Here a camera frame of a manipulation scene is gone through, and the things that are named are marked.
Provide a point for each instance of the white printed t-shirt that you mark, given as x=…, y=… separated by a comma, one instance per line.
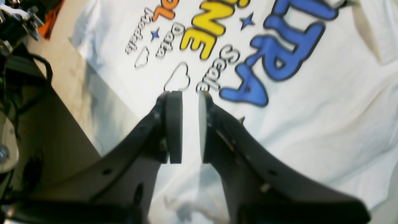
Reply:
x=313, y=81

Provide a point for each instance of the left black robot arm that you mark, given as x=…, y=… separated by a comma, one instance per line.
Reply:
x=21, y=20

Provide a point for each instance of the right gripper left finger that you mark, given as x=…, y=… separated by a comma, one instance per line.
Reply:
x=118, y=189

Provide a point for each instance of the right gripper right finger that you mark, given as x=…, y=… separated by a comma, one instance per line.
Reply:
x=258, y=187

